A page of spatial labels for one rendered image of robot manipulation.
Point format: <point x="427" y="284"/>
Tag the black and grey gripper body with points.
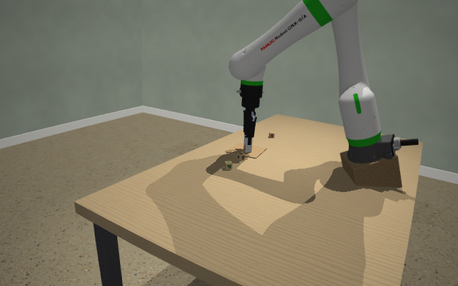
<point x="251" y="104"/>

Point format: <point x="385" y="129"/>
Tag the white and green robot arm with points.
<point x="357" y="104"/>

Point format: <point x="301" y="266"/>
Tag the tan flat mat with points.
<point x="238" y="148"/>

